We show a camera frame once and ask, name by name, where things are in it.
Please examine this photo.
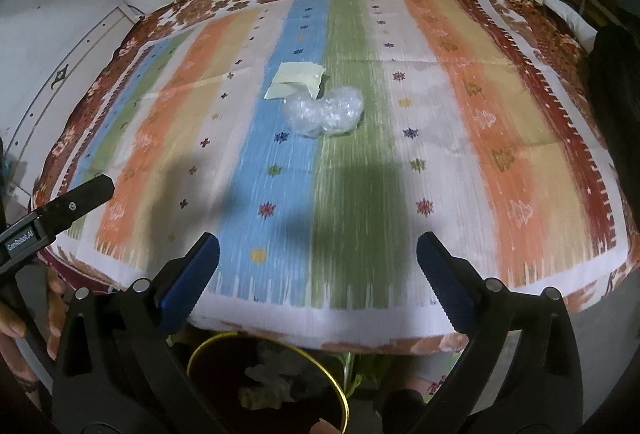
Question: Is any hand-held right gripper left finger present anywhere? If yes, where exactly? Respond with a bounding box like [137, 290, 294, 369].
[50, 232, 236, 434]

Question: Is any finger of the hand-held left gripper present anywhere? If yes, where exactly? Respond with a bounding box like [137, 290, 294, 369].
[30, 174, 116, 239]

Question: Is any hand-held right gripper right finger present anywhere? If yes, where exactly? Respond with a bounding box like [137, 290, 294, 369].
[395, 232, 583, 434]

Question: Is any dark bin with gold rim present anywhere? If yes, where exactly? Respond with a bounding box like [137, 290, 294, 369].
[172, 333, 351, 434]

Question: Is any white paper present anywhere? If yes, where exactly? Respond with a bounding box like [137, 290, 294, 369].
[244, 346, 313, 411]

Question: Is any clear plastic wrap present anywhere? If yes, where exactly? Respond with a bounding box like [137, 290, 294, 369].
[282, 86, 365, 140]

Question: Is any pale yellow packet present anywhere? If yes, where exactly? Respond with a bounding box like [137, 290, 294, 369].
[265, 62, 326, 101]

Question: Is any person's left forearm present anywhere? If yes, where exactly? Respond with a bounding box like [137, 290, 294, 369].
[0, 366, 53, 420]

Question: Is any person's left hand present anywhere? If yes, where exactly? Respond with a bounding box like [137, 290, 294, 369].
[0, 266, 68, 380]

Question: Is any printed light clothing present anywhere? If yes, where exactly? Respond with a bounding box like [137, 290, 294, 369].
[410, 354, 463, 407]

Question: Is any green plastic bag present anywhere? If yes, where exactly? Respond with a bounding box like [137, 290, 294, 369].
[342, 349, 393, 387]

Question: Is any striped woven mat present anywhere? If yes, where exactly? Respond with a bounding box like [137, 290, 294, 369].
[52, 0, 631, 355]

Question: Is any white decorated panel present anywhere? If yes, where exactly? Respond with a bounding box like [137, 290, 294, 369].
[0, 4, 148, 215]

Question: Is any white pillow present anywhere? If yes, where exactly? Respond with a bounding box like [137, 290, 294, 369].
[542, 0, 598, 52]

